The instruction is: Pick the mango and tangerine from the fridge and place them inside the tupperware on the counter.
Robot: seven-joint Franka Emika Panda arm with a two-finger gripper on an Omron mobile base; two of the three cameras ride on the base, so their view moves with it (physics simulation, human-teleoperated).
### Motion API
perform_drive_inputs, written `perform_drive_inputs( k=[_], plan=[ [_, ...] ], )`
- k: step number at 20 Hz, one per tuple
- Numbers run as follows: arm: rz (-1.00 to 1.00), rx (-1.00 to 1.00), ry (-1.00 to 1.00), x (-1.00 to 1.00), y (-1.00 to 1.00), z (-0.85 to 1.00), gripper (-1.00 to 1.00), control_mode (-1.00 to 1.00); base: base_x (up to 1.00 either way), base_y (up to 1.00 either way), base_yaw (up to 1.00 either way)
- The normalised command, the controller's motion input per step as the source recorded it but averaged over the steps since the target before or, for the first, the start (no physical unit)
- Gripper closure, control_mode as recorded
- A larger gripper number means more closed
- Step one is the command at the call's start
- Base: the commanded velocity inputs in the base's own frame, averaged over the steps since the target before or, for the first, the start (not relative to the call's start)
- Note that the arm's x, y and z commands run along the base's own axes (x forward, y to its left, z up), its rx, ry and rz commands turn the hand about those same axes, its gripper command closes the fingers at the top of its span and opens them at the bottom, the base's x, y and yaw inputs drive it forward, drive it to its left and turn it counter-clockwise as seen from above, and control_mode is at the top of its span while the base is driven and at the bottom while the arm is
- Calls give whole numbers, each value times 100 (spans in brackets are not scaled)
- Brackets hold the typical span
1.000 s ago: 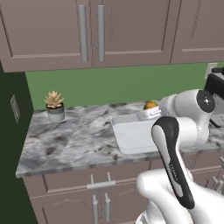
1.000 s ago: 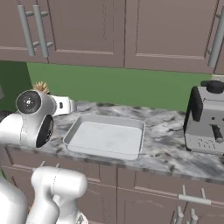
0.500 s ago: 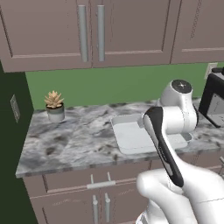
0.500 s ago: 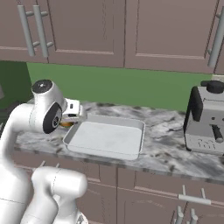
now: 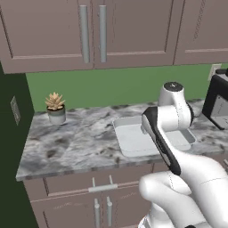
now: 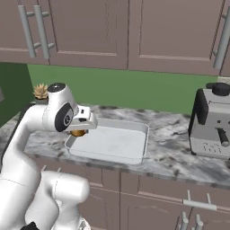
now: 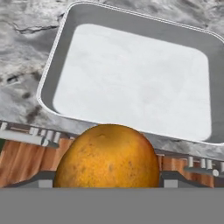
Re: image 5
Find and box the taupe wall cupboard door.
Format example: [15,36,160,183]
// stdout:
[0,0,95,75]
[90,0,186,70]
[173,0,228,66]

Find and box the taupe base cupboard door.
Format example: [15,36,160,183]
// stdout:
[100,184,153,228]
[30,192,103,228]

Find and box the taupe drawer front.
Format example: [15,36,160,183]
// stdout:
[43,164,154,198]

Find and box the grey base cupboard handle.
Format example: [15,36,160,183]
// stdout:
[106,196,113,228]
[94,198,101,228]

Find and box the grey drawer handle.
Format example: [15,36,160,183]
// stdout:
[87,175,118,193]

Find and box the succulent plant in white pot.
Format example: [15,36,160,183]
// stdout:
[45,92,67,126]

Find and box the clear tupperware container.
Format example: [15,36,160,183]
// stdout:
[112,115,198,159]

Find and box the grey wall cupboard handle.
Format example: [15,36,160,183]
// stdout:
[98,4,108,63]
[79,4,91,64]

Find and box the black coffee machine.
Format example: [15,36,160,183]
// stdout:
[201,68,228,131]

